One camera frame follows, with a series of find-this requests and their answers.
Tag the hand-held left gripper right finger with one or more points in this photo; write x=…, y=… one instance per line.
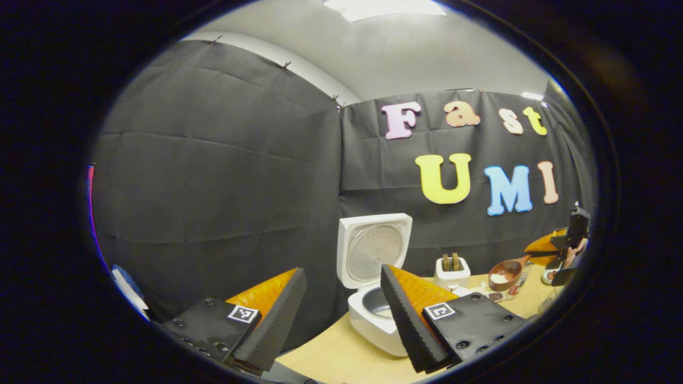
x=408, y=325

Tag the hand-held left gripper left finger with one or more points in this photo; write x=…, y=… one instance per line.
x=275, y=325

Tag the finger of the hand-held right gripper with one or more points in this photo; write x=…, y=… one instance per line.
x=541, y=245

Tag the brown wooden spoon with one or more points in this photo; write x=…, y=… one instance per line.
x=507, y=266

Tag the white rice cooker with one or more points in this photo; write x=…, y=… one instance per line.
x=373, y=245

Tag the white toaster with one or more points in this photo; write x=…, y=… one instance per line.
x=451, y=277

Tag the brown bread slice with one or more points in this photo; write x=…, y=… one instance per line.
x=455, y=262
x=445, y=262

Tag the white divided grain dish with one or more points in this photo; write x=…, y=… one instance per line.
x=483, y=293

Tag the small ceiling light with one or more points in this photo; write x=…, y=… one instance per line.
x=532, y=96

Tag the blue and white object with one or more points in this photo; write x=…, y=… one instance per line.
x=130, y=290

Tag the large ceiling light panel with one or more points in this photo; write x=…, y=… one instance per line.
x=384, y=8

